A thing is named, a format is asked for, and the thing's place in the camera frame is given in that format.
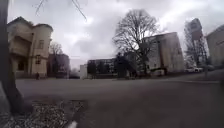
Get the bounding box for grey asphalt road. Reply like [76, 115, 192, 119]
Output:
[14, 68, 224, 128]

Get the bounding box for white car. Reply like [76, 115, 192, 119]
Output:
[184, 66, 204, 74]

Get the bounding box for robot's own part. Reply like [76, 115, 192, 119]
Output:
[66, 120, 79, 128]

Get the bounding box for long low building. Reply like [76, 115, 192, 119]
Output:
[79, 57, 118, 80]

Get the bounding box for dark evergreen bushes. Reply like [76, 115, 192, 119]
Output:
[113, 52, 138, 80]

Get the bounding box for person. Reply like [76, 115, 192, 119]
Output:
[35, 71, 41, 81]

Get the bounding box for gravel patch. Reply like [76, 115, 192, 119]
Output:
[0, 99, 88, 128]

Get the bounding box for large bare tree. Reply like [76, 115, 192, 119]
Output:
[112, 8, 162, 80]

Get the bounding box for tree trunk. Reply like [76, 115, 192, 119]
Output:
[0, 0, 34, 116]

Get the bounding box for beige building with round tower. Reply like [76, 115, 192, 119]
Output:
[6, 16, 54, 80]

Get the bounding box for tall tower building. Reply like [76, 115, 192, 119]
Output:
[183, 17, 210, 69]

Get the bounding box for grey block building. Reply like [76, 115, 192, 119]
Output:
[142, 31, 186, 76]

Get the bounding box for dark red building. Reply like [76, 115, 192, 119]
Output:
[46, 53, 71, 80]

